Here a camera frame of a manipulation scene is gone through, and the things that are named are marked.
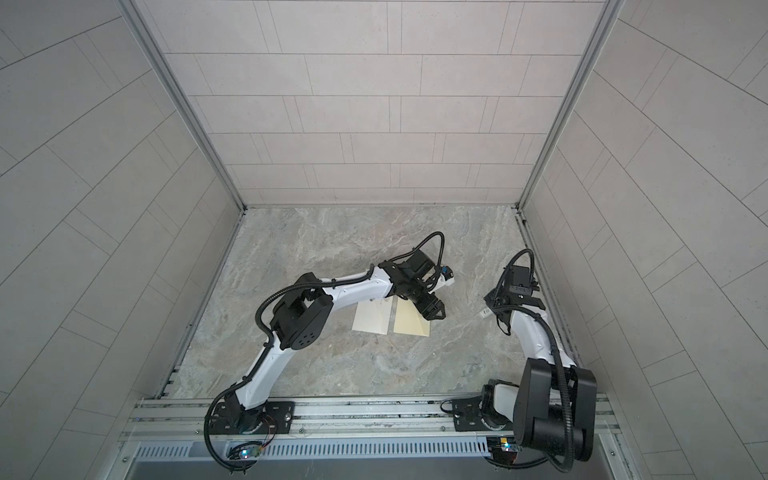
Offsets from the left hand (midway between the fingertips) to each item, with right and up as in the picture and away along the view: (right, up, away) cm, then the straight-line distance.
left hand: (448, 305), depth 88 cm
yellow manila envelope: (-12, -4, 0) cm, 13 cm away
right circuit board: (+9, -27, -20) cm, 35 cm away
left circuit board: (-47, -26, -24) cm, 59 cm away
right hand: (+13, +2, 0) cm, 14 cm away
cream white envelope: (-22, -3, -1) cm, 23 cm away
